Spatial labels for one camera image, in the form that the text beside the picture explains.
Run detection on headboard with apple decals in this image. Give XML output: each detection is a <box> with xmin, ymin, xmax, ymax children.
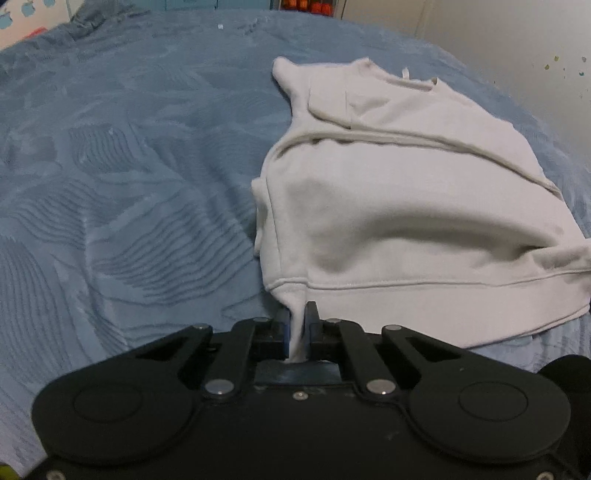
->
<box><xmin>0</xmin><ymin>0</ymin><xmax>83</xmax><ymax>50</ymax></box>

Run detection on shoe rack with shoes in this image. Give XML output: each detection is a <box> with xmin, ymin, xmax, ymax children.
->
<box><xmin>279</xmin><ymin>0</ymin><xmax>337</xmax><ymax>17</ymax></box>

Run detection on white sweatshirt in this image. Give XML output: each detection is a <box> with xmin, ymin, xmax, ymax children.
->
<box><xmin>252</xmin><ymin>57</ymin><xmax>590</xmax><ymax>361</ymax></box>

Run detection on blue textured bedspread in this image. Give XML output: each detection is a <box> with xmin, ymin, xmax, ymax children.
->
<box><xmin>1</xmin><ymin>1</ymin><xmax>590</xmax><ymax>475</ymax></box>

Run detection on butterfly wall stickers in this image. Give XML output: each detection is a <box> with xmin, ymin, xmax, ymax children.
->
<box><xmin>543</xmin><ymin>55</ymin><xmax>590</xmax><ymax>80</ymax></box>

